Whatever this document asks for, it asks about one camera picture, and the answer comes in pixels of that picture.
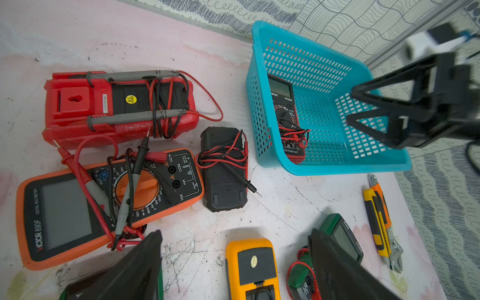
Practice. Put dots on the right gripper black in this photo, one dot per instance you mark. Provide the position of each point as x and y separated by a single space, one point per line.
439 82

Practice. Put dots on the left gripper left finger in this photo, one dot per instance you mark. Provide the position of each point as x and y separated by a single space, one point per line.
125 276

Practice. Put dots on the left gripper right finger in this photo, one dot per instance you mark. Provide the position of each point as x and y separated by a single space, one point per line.
339 276

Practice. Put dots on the green multimeter with leads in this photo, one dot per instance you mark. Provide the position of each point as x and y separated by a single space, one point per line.
300 279

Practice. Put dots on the yellow orange multimeter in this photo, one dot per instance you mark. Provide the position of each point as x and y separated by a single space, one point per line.
251 269

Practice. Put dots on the dark red-trim multimeter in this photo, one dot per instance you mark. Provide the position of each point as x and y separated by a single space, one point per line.
294 138

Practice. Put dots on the small black multimeter face down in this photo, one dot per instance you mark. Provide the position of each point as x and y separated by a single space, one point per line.
223 161

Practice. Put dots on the green multimeter DT9205A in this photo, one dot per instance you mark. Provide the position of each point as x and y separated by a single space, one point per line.
75 290

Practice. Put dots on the orange Victor multimeter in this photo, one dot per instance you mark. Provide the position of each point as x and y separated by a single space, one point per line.
56 224

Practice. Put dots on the teal plastic basket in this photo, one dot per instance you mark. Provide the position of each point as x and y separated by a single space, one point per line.
321 79

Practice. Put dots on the red multimeter face down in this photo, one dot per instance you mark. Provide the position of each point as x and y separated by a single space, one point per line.
122 105

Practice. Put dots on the yellow black utility knife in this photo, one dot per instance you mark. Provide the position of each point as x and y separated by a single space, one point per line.
377 221

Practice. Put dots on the orange handled wrench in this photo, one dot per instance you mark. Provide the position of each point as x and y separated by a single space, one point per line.
396 263

